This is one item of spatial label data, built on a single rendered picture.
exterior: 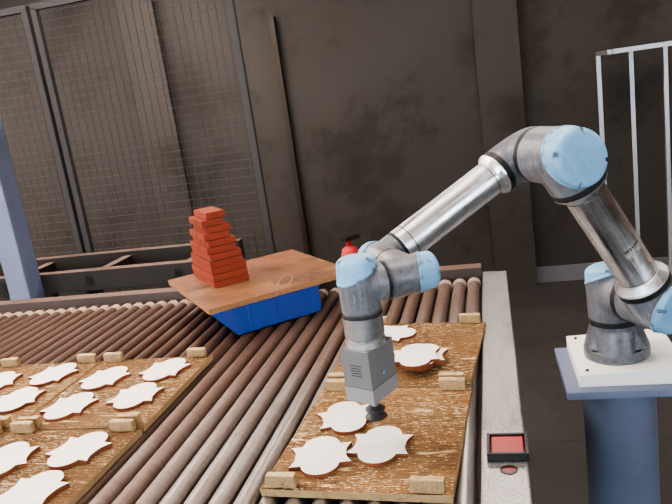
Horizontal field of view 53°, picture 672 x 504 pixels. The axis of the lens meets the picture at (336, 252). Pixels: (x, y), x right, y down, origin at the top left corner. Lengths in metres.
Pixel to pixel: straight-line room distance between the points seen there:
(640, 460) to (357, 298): 0.91
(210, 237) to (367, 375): 1.13
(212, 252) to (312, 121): 3.13
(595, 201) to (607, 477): 0.75
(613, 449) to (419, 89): 3.74
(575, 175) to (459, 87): 3.82
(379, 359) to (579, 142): 0.55
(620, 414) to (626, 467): 0.14
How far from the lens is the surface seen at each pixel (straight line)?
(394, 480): 1.26
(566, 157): 1.34
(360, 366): 1.25
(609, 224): 1.46
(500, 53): 5.04
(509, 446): 1.35
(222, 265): 2.28
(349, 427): 1.43
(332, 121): 5.25
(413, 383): 1.61
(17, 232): 3.12
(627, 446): 1.82
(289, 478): 1.28
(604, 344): 1.72
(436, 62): 5.14
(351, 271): 1.19
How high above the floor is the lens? 1.61
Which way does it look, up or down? 13 degrees down
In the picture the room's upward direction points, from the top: 8 degrees counter-clockwise
